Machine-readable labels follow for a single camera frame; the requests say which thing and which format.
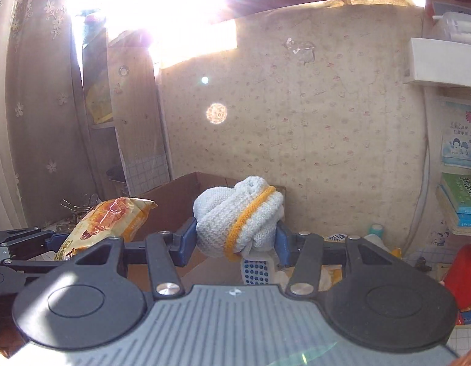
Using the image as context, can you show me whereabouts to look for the orange snack packet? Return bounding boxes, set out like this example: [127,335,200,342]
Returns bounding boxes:
[54,197,158,261]

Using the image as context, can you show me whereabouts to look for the white knit glove ball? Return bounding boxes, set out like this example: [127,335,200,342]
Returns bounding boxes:
[192,176,284,261]

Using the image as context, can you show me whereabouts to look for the cardboard shoe box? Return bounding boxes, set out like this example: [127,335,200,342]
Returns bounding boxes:
[126,171,287,292]

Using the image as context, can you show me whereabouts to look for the teal stamp bottle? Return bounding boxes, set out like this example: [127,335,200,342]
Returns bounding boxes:
[369,223,384,238]

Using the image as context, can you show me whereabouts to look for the metal binder clips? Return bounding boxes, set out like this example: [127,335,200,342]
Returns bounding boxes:
[60,193,100,221]

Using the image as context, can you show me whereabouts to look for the floral curtain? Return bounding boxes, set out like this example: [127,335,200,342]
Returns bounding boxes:
[0,0,96,230]

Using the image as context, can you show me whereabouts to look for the wooden shelf unit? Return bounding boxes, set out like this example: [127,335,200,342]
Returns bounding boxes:
[78,28,170,199]

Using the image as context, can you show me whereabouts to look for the red container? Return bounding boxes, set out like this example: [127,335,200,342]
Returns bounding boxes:
[444,244,471,309]

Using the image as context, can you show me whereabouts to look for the white box on shelf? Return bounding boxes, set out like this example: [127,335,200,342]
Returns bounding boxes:
[404,37,471,88]

